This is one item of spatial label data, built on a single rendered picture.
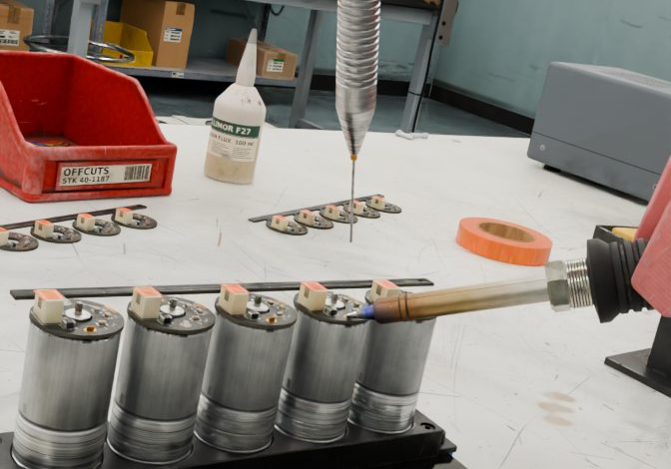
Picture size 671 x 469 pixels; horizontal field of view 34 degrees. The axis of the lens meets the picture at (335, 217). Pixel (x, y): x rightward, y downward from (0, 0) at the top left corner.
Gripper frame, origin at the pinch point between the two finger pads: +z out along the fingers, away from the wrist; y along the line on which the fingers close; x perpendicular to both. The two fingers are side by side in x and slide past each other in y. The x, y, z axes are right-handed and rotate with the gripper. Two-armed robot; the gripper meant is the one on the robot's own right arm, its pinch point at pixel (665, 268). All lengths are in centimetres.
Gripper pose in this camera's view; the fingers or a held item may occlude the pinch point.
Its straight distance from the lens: 32.5
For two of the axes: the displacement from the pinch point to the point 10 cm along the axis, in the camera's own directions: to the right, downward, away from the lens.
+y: -1.8, 2.2, -9.6
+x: 7.2, 6.9, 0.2
